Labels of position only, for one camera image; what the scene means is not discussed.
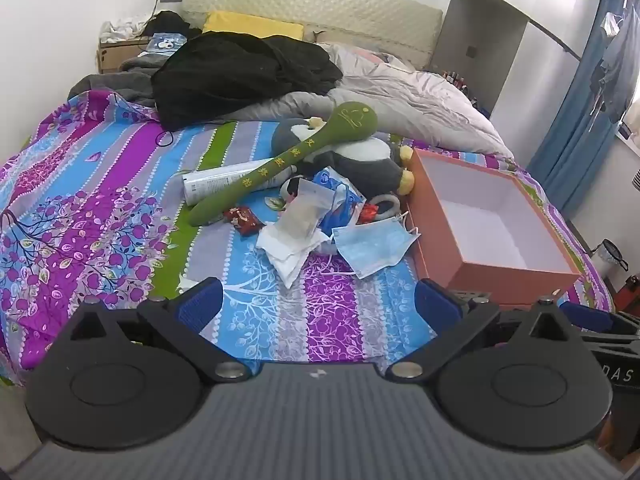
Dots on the black crumpled cloth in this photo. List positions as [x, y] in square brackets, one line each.
[167, 22]

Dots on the brown cardboard box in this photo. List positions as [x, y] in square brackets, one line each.
[112, 57]

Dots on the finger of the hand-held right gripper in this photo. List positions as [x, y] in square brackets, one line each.
[615, 345]
[587, 316]

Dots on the orange cardboard box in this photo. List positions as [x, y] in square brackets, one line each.
[500, 280]

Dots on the grey penguin plush toy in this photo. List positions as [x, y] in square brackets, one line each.
[365, 160]

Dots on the blue curtain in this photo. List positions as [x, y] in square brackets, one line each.
[565, 135]

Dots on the white crumpled cloth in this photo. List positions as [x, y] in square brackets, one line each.
[120, 30]

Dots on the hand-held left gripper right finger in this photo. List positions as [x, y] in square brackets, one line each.
[437, 307]

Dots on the light grey quilt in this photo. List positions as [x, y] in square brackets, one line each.
[400, 95]

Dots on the dark grey blanket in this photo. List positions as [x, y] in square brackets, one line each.
[115, 85]

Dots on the blue plastic bag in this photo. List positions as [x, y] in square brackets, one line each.
[345, 205]

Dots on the blue face mask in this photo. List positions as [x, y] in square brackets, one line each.
[372, 245]

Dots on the blue panda book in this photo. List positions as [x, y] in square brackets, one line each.
[165, 43]

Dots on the white waste bin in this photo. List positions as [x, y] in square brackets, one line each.
[607, 257]

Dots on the white hanging face mask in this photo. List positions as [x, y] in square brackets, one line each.
[610, 24]

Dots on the green plush stick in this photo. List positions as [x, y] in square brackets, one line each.
[350, 120]

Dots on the red suitcase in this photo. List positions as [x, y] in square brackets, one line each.
[627, 297]

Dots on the grey wall cabinet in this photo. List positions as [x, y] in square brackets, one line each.
[480, 35]

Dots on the clear plastic packet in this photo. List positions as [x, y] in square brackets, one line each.
[305, 215]

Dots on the grey-blue hanging jacket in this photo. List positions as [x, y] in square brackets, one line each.
[617, 75]

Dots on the white tube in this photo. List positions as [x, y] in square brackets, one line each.
[215, 182]

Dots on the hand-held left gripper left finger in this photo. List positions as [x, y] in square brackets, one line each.
[200, 302]

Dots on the black jacket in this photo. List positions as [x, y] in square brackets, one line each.
[225, 75]

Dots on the floral striped bed sheet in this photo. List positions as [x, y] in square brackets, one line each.
[100, 185]

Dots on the yellow pillow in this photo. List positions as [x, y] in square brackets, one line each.
[250, 25]

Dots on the row of small bottles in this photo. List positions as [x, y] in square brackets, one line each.
[452, 80]

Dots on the pink cloth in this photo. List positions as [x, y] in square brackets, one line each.
[372, 55]

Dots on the beige padded headboard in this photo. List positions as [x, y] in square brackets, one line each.
[325, 5]

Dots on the beige pillow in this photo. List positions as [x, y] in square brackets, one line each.
[325, 34]

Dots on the red snack packet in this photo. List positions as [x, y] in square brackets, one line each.
[369, 212]
[242, 220]

